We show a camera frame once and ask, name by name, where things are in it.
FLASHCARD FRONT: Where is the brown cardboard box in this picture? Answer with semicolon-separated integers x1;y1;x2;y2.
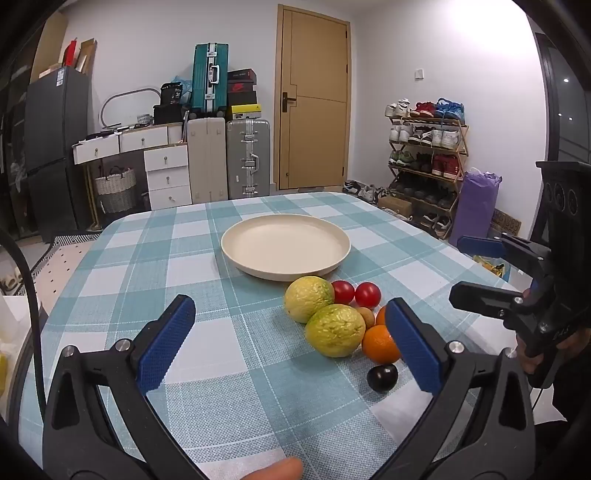
378;196;413;219

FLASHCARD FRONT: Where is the beige suitcase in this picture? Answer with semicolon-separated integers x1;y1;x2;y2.
187;117;228;202

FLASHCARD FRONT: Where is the white dresser desk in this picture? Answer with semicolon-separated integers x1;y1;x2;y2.
71;124;188;164

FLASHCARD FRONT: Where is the purple paper bag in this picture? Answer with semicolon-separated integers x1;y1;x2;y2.
450;168;502;247

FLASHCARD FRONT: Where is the brown patterned doormat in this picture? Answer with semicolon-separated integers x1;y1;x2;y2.
490;209;522;236

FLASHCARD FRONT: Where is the grey oval tube frame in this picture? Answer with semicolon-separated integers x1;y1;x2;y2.
100;88;161;130

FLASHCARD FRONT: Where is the black cable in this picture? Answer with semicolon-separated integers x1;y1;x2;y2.
0;226;49;407

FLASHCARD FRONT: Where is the black storage box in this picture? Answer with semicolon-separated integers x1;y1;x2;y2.
153;104;190;124

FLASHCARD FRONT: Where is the blue plastic bag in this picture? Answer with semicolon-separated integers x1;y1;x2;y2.
173;76;194;104

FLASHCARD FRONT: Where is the large orange tangerine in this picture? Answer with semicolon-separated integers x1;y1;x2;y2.
361;324;402;364

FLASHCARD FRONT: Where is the dark grey refrigerator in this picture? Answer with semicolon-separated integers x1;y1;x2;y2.
23;66;90;241

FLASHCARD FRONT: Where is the person's right hand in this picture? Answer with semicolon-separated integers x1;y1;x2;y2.
515;332;541;376

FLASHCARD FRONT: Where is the dark glass door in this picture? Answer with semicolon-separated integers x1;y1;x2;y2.
536;32;591;167

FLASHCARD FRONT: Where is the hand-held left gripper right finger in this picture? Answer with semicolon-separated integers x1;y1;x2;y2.
385;298;536;480

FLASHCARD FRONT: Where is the white drawer cabinet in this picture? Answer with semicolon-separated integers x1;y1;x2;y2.
144;147;192;208

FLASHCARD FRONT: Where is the dark purple plum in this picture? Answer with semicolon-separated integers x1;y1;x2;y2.
367;364;399;393

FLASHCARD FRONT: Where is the wooden shoe rack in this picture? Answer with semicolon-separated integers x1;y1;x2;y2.
387;115;469;241

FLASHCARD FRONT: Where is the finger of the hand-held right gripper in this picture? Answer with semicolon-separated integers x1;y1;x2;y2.
459;234;550;278
449;281;532;326

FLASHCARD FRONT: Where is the yellow-green guava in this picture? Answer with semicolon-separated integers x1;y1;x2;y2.
305;304;366;358
283;276;335;324

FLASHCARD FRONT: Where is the silver suitcase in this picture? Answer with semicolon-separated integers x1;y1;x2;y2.
226;119;271;200

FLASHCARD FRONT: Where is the cream round plate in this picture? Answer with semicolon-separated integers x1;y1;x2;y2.
221;213;352;281

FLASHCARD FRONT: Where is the woven wicker basket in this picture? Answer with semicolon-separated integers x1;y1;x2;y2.
95;167;138;214

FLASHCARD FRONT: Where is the red tomato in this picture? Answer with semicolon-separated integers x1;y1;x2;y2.
331;280;355;305
353;282;382;309

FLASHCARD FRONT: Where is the pile of floor shoes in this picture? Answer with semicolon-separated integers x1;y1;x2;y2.
342;181;379;204

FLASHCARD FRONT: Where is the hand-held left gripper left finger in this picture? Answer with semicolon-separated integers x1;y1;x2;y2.
42;294;204;480

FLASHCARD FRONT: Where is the person's left hand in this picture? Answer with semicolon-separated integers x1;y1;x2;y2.
240;457;304;480

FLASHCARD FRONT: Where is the tan wooden door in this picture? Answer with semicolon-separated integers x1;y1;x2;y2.
274;4;352;191

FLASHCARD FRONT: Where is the patterned floor rug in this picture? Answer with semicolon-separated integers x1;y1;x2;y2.
34;233;100;278

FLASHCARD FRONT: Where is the teal checked tablecloth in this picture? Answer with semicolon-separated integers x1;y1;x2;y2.
18;191;568;480

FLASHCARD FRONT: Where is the shoe rack with shoes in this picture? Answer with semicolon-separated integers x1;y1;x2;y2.
385;98;465;238

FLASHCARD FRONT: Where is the flat cardboard sheet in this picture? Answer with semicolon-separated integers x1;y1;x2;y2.
30;11;68;84

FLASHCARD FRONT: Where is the teal suitcase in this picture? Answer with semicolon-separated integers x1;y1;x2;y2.
191;43;229;116

